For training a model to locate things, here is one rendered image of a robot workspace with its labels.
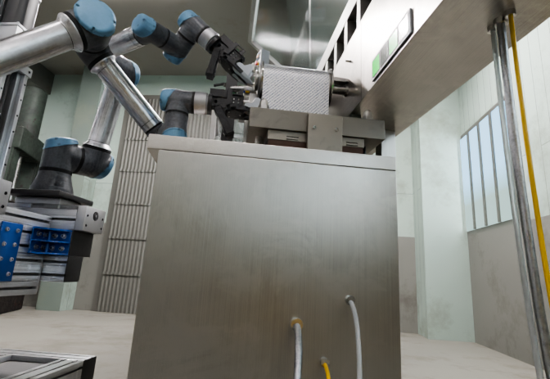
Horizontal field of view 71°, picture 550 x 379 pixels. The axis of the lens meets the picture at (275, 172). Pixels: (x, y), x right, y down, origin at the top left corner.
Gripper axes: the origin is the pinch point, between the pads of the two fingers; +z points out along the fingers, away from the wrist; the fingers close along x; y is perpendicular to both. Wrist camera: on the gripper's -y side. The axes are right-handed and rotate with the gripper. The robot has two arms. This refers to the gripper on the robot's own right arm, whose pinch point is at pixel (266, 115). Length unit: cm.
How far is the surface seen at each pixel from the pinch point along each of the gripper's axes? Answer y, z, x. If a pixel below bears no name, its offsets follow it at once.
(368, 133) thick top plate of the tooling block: -10.6, 28.5, -20.0
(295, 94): 9.0, 9.7, -0.2
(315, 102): 6.7, 16.8, -0.2
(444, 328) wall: -99, 226, 284
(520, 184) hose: -33, 45, -56
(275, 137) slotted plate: -14.5, 1.3, -19.0
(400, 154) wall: 106, 205, 331
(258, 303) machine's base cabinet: -59, -1, -26
